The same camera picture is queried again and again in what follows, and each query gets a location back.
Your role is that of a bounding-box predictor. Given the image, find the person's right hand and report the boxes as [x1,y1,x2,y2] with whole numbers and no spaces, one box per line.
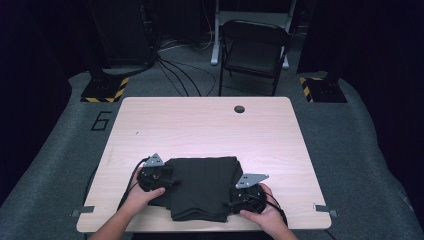
[239,182,285,232]

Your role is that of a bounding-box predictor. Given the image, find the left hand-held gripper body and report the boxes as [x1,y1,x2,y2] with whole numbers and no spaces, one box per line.
[136,152,175,192]

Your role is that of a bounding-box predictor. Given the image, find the black folding chair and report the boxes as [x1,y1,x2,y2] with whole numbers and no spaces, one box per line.
[218,19,293,98]

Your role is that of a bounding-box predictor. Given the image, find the black equipment cabinet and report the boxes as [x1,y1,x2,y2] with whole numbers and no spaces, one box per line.
[84,0,158,72]

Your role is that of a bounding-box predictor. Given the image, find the person's left hand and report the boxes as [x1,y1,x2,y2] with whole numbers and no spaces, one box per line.
[124,169,167,212]

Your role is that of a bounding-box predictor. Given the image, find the black yellow-striped stand base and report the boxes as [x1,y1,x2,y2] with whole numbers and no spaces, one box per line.
[79,74,130,104]
[298,76,348,104]

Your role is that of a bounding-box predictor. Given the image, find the black floor cable bundle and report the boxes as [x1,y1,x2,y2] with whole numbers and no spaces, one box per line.
[155,55,218,98]

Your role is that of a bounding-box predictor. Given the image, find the white floor cables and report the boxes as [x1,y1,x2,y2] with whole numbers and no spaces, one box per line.
[158,13,216,54]

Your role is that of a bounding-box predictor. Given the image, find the left hand-held gripper cable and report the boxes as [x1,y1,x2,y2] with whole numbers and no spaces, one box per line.
[116,156,151,211]

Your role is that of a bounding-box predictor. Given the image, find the black pleated skirt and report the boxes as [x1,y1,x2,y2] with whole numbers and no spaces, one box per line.
[147,155,245,223]

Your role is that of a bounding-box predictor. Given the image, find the black curtain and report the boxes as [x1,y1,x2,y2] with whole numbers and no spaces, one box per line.
[0,0,88,206]
[297,0,424,223]

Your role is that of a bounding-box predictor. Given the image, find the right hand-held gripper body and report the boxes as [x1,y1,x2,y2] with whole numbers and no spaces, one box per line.
[229,173,270,215]

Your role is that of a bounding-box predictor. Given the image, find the grey table edge bracket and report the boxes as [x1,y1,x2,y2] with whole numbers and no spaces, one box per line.
[313,203,339,218]
[71,205,96,218]

